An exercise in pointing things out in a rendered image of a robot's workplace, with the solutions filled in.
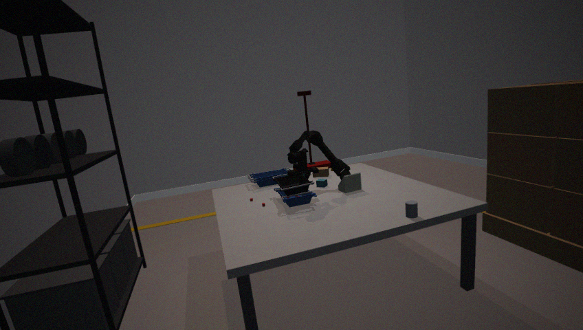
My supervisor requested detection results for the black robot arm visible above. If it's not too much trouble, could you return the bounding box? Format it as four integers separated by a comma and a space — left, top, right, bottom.
287, 131, 350, 180

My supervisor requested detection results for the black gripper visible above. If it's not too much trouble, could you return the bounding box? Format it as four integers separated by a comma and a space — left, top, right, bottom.
287, 160, 319, 184

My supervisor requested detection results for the blue plastic tray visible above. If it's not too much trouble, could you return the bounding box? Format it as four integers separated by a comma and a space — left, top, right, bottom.
276, 190, 317, 207

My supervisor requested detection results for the grey cylinder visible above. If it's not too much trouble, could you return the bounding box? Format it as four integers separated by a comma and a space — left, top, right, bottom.
405, 200, 418, 218

